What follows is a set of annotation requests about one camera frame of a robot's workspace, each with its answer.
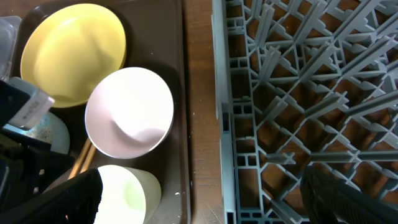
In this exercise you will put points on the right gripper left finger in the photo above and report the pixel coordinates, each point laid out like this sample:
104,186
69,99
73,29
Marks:
74,201

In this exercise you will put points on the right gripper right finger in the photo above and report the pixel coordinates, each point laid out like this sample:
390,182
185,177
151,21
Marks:
328,200

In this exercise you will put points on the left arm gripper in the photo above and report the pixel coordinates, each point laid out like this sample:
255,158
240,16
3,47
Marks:
28,167

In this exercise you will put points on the light blue bowl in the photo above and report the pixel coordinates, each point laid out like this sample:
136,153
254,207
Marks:
50,129

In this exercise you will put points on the pale green cup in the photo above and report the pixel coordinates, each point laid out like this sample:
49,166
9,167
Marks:
129,195

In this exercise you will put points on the pink bowl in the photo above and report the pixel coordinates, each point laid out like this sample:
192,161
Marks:
129,113

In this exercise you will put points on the grey dishwasher rack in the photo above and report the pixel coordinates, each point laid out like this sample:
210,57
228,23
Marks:
304,83

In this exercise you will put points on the clear plastic waste bin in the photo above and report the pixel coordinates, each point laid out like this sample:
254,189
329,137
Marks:
8,34

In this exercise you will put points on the wooden chopstick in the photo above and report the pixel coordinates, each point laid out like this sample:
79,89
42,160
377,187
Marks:
81,158
88,159

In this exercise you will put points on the yellow plate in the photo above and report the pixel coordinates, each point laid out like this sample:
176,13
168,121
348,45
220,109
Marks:
72,50

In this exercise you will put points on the brown serving tray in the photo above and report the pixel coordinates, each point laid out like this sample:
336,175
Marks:
154,36

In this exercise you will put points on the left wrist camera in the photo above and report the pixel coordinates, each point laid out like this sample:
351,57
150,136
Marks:
22,104

